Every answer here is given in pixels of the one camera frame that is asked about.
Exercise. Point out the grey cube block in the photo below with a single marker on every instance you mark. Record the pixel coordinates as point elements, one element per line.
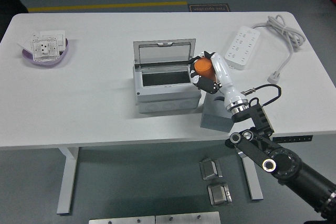
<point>215,121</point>

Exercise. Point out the table height control panel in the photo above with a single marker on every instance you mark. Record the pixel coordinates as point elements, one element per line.
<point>294,138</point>

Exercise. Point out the orange cylindrical object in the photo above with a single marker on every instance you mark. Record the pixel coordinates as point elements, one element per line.
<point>203,67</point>

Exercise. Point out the white table leg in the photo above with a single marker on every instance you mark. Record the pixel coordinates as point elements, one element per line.
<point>67,179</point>
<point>254,182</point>

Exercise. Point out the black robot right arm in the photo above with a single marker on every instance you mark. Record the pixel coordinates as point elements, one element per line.
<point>288,166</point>

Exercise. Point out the grey junction box with lid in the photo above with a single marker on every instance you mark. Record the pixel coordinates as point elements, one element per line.
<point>165,96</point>

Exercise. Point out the white and black robot right hand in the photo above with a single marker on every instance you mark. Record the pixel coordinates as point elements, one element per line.
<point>223,74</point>

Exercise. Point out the dark floor sign mat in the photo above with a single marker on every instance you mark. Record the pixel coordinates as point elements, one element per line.
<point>208,8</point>

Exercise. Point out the printed white switch plate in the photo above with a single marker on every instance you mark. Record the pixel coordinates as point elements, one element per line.
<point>44,48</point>

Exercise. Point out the metal base plate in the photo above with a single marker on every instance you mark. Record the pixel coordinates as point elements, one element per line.
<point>120,220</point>
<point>187,218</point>

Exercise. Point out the purple bowl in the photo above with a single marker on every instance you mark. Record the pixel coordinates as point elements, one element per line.
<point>52,62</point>

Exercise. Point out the white power strip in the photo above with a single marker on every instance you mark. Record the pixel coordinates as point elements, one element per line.
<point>242,47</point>

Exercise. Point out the metal robot foot block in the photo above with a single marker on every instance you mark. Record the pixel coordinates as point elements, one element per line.
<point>219,193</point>
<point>210,169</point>

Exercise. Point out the plain white switch plate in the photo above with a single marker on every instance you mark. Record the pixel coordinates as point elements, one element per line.
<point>61,37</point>

